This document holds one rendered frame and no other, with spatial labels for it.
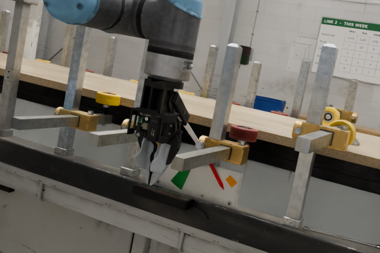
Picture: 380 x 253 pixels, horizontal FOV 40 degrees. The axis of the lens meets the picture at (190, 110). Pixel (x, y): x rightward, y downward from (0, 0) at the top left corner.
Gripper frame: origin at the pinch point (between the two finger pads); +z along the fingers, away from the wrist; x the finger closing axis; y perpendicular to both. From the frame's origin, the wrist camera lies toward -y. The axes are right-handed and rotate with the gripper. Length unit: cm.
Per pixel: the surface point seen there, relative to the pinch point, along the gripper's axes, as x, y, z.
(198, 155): 1.9, -17.5, -3.3
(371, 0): -56, -767, -162
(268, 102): -139, -597, 17
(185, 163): 1.9, -11.2, -2.2
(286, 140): 12, -59, -6
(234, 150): 3.5, -39.1, -2.9
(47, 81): -79, -61, -6
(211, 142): -3.6, -39.2, -3.3
